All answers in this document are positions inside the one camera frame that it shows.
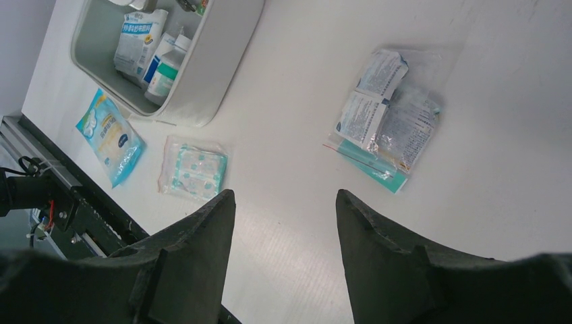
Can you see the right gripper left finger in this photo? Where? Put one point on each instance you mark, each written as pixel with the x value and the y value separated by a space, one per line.
pixel 176 275

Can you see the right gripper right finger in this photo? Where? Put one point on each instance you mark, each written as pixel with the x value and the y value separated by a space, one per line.
pixel 395 275

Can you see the clear bandage packet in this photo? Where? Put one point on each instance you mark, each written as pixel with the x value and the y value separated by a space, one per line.
pixel 192 169

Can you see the blue cotton swab packet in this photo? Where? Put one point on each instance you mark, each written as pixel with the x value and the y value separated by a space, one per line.
pixel 115 143

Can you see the blue plaster packets bag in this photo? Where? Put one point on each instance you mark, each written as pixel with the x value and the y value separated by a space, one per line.
pixel 390 115

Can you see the white plastic bottle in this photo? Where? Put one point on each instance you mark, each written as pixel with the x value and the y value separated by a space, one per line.
pixel 163 79

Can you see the white medicine kit box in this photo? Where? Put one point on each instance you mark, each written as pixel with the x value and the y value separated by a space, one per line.
pixel 220 32

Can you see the white gauze pad packet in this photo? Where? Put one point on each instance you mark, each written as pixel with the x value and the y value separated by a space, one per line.
pixel 140 35

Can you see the blue white small tube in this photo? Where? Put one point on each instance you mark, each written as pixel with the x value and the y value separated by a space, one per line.
pixel 165 45

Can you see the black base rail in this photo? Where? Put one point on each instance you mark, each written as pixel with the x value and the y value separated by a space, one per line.
pixel 73 214

